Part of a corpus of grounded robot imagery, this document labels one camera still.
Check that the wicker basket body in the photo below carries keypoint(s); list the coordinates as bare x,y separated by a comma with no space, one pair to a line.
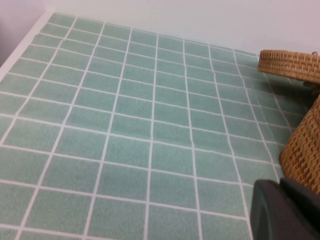
305,150

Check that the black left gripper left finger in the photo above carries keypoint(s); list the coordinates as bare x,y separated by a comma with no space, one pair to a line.
270,215

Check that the small woven basket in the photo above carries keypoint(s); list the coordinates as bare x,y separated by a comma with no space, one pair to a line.
287,65

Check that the green checked tablecloth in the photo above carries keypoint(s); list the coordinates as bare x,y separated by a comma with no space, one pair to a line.
125,125

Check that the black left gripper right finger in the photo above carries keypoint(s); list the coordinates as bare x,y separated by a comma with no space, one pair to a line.
307,217

